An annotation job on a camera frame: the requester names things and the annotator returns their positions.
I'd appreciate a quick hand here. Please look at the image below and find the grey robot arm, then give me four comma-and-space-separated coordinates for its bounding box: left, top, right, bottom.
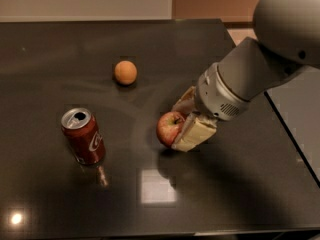
171, 0, 320, 152

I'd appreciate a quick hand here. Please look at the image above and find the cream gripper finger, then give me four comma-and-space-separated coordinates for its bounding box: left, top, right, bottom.
172, 86, 196, 115
171, 113, 217, 152

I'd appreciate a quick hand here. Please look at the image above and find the grey side table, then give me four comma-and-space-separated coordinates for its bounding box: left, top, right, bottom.
266, 66, 320, 183

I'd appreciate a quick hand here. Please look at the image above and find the orange fruit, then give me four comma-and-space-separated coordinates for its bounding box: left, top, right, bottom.
114, 61, 137, 85

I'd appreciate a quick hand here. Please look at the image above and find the red apple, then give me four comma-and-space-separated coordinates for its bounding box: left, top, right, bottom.
156, 111, 186, 148

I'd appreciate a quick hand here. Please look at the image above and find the red cola can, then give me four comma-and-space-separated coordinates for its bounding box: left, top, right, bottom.
61, 107, 106, 165

